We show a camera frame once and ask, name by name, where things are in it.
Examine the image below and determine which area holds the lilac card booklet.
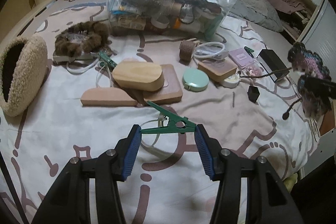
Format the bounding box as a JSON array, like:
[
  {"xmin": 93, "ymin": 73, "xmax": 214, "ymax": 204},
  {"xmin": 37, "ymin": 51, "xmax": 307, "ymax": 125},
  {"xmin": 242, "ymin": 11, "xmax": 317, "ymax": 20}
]
[{"xmin": 228, "ymin": 48, "xmax": 254, "ymax": 68}]

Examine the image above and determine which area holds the green clip near scrunchie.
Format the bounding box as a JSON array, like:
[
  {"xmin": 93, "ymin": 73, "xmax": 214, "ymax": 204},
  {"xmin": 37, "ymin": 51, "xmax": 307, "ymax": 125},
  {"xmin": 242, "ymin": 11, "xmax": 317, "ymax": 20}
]
[{"xmin": 98, "ymin": 51, "xmax": 117, "ymax": 69}]

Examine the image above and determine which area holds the pink clothes pile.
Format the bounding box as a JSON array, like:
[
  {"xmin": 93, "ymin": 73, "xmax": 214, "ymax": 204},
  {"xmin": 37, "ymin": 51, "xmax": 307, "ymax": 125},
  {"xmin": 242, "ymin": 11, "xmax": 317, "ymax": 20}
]
[{"xmin": 267, "ymin": 0, "xmax": 309, "ymax": 14}]

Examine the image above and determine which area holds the green plastic clip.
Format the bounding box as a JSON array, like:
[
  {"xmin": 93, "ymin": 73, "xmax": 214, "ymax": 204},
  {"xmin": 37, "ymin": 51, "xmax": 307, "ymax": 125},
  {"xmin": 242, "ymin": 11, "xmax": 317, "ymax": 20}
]
[{"xmin": 141, "ymin": 101, "xmax": 197, "ymax": 135}]

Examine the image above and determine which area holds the flat wooden tray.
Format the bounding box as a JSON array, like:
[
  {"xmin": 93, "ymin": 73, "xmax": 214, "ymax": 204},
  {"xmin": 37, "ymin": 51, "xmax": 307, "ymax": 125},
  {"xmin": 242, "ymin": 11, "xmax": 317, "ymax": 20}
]
[{"xmin": 128, "ymin": 64, "xmax": 183, "ymax": 105}]

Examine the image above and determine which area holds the brown ribbon roll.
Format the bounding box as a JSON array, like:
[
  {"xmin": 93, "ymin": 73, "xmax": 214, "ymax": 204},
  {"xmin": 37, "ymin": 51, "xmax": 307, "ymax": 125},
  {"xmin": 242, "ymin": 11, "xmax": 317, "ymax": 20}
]
[{"xmin": 179, "ymin": 40, "xmax": 195, "ymax": 62}]

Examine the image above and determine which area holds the flat wooden half-oval lid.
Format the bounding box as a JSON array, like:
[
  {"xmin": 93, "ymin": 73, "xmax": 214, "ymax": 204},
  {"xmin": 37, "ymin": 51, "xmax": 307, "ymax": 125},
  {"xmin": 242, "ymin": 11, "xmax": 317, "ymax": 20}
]
[{"xmin": 80, "ymin": 87, "xmax": 138, "ymax": 107}]

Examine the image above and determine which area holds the white coiled cable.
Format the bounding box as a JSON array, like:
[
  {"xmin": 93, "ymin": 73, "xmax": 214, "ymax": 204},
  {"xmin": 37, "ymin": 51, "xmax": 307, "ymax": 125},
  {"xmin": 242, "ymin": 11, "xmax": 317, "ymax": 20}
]
[{"xmin": 192, "ymin": 41, "xmax": 229, "ymax": 60}]

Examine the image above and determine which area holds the purple blue crochet piece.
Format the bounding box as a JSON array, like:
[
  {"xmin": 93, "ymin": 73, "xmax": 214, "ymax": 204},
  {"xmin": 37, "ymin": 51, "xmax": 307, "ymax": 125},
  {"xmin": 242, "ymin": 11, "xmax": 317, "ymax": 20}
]
[{"xmin": 282, "ymin": 42, "xmax": 335, "ymax": 120}]

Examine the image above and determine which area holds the patterned pink white blanket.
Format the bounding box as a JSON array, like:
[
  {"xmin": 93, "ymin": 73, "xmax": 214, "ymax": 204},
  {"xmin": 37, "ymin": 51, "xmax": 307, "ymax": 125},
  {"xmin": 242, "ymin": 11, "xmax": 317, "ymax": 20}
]
[{"xmin": 1, "ymin": 65, "xmax": 319, "ymax": 223}]

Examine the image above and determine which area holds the large black box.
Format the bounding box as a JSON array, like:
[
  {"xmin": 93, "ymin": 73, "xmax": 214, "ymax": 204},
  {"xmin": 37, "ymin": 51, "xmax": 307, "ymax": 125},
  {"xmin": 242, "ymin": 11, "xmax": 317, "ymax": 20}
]
[{"xmin": 257, "ymin": 49, "xmax": 289, "ymax": 83}]

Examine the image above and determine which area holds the mint green oval case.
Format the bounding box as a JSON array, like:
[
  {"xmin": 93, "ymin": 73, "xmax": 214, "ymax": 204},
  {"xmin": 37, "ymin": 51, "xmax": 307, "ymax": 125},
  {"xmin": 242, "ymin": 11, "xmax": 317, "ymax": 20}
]
[{"xmin": 182, "ymin": 68, "xmax": 210, "ymax": 92}]

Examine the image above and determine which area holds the oval wooden box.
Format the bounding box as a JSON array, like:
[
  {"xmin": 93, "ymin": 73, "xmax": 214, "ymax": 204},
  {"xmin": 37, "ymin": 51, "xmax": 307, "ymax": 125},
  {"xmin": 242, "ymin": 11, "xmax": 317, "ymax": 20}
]
[{"xmin": 112, "ymin": 61, "xmax": 165, "ymax": 92}]

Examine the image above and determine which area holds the brown fur scrunchie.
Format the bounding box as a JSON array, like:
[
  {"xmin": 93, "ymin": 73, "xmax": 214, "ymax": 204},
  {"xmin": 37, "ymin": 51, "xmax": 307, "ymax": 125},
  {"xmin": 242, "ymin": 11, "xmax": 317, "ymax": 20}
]
[{"xmin": 55, "ymin": 21, "xmax": 109, "ymax": 57}]

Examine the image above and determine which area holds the white round tape dispenser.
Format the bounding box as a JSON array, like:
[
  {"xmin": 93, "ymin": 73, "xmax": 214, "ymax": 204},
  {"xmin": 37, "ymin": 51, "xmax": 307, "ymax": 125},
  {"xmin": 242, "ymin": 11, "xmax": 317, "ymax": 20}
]
[{"xmin": 220, "ymin": 73, "xmax": 240, "ymax": 89}]

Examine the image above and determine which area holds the small black cube box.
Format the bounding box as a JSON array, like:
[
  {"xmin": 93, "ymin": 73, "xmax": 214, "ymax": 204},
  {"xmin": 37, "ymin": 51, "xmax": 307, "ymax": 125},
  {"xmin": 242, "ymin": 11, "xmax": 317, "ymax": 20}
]
[{"xmin": 247, "ymin": 85, "xmax": 260, "ymax": 103}]

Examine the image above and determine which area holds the green clip with white cord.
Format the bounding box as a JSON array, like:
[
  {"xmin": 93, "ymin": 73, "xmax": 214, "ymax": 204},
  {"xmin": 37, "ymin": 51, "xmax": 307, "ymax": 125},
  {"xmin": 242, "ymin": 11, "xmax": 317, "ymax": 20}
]
[{"xmin": 244, "ymin": 46, "xmax": 254, "ymax": 55}]

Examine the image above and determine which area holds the bag of pink beads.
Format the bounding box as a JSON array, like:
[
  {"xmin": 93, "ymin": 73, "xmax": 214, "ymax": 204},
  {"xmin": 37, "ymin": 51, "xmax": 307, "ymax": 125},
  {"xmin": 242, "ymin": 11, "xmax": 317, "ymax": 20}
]
[{"xmin": 242, "ymin": 62, "xmax": 264, "ymax": 77}]

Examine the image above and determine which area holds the wooden block with brown top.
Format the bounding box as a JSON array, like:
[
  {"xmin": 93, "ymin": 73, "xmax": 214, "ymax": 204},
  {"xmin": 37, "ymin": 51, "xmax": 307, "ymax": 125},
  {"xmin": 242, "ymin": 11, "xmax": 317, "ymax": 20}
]
[{"xmin": 198, "ymin": 57, "xmax": 238, "ymax": 83}]

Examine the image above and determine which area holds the teal bottle in bin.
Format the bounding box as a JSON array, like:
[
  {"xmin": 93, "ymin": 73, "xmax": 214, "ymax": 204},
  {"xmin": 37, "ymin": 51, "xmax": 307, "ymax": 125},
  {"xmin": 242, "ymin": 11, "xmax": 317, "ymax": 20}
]
[{"xmin": 204, "ymin": 14, "xmax": 224, "ymax": 40}]

